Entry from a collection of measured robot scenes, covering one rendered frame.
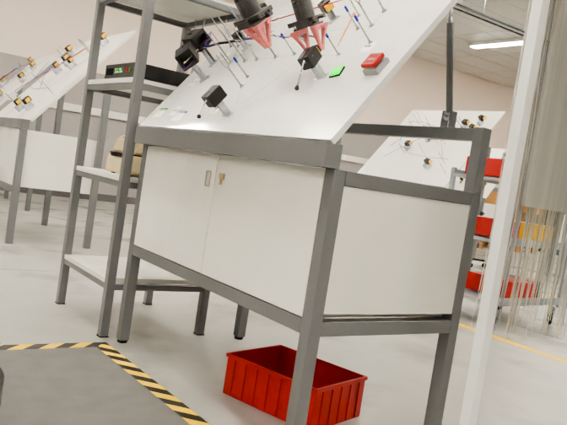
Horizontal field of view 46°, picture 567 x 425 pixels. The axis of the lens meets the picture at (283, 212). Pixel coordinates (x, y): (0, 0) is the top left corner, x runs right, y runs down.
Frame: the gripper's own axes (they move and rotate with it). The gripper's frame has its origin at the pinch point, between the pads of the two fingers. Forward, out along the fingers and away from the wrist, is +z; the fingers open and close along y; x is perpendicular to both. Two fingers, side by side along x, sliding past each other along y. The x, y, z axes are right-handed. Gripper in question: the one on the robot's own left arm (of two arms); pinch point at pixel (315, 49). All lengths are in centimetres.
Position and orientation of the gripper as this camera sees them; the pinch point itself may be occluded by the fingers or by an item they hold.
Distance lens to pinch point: 202.6
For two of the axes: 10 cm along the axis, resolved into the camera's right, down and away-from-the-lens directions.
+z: 3.0, 9.2, 2.5
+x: -6.1, 3.8, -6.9
